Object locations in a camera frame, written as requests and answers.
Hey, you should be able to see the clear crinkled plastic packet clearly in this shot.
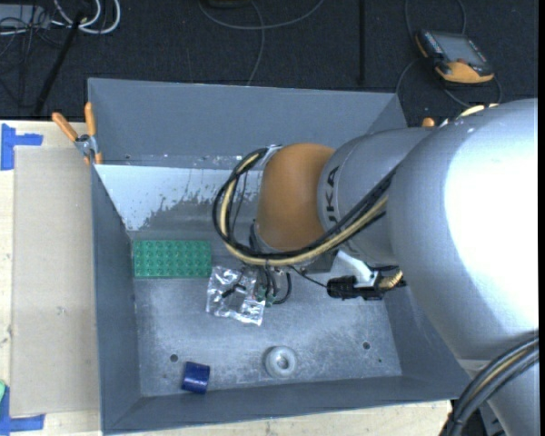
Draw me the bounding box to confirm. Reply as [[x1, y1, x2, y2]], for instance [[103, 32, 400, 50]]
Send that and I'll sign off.
[[205, 264, 266, 328]]

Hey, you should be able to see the dark green flat block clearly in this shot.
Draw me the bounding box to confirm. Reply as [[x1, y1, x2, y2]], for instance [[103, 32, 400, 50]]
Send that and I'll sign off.
[[132, 239, 213, 280]]

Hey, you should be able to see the grey metal bin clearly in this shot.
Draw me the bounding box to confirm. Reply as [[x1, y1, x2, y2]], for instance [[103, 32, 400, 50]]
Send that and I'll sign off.
[[86, 77, 471, 435]]

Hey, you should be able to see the pale cardboard board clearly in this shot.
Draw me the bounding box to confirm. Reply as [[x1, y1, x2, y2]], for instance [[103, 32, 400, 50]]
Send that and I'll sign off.
[[9, 145, 102, 420]]

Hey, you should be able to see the grey round ring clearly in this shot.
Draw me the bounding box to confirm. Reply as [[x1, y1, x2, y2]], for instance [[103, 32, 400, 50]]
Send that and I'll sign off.
[[263, 345, 299, 379]]

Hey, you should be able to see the black cylinder on white bracket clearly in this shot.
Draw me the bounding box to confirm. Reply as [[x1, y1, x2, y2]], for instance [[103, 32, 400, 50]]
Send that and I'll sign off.
[[326, 250, 408, 302]]

